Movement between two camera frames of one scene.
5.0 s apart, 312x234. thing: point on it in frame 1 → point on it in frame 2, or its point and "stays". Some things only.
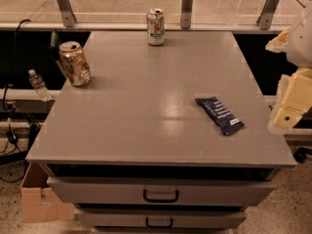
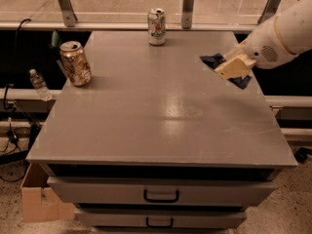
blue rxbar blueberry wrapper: (219, 115) → (214, 60)
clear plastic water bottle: (39, 85) stays
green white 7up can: (155, 25) stays
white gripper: (301, 44) → (263, 45)
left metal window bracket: (62, 0) stays
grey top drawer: (158, 191) stays
